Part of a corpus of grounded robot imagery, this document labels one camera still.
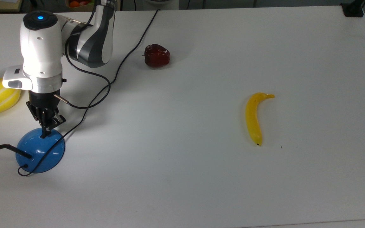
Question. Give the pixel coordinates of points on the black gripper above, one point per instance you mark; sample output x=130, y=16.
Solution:
x=41, y=101

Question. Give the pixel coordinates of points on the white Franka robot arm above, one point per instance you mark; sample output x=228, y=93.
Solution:
x=43, y=47

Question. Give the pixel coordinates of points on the blue plastic bowl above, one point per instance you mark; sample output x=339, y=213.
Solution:
x=40, y=152

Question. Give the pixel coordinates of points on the orange fruit box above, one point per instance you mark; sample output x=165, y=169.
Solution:
x=78, y=3

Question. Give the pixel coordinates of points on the red apple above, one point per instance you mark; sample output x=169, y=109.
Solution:
x=157, y=56

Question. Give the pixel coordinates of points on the yellow banana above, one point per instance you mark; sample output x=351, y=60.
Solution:
x=252, y=120

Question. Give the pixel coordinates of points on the black corner clamp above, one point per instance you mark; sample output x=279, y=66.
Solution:
x=353, y=9

